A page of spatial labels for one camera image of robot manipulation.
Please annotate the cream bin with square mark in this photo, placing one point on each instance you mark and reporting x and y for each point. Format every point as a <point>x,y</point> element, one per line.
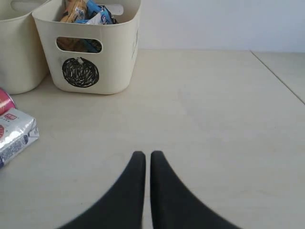
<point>23,65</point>

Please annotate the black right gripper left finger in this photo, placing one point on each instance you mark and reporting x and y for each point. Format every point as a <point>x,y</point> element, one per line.
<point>121,207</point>

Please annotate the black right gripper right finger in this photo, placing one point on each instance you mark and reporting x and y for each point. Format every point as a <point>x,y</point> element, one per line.
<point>173,205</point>

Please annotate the blue black noodle bag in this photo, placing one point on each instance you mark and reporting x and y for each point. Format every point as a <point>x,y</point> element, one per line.
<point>96,15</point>

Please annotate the pink chips can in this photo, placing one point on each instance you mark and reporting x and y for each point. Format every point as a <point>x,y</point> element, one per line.
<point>6,102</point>

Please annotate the blue white milk carton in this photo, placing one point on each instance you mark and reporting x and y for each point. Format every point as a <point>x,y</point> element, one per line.
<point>18,130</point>

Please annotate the orange snack bag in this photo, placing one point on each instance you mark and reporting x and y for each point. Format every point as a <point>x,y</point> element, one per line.
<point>75,10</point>

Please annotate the cream bin with circle mark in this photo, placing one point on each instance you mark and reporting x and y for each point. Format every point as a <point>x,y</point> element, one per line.
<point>93,59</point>

